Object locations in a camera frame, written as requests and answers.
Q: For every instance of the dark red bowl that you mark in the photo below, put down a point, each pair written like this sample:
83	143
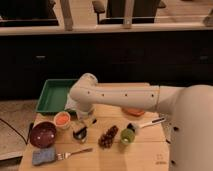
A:
43	135

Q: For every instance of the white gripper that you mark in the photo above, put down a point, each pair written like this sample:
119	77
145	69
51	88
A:
81	115

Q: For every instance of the green plastic tray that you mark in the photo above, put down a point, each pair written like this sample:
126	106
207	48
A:
53	96

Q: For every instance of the white cup orange contents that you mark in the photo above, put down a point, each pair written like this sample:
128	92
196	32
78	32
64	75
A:
62	120

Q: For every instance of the dark cabinet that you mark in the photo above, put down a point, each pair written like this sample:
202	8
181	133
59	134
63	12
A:
178	58

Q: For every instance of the metal cup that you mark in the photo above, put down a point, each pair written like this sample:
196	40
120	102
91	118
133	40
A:
81	134

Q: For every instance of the white cloth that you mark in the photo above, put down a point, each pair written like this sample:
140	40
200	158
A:
70	104

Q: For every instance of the black office chair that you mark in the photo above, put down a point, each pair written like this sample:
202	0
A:
127	11

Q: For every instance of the metal fork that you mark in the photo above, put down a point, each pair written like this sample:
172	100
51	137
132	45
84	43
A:
66	155

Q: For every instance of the orange flat object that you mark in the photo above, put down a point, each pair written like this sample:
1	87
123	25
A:
133	112

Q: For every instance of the blue sponge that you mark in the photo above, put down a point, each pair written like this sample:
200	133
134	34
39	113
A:
43	156

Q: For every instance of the brown grape bunch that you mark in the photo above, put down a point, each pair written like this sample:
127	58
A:
106	139

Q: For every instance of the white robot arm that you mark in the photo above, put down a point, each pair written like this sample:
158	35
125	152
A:
191	109

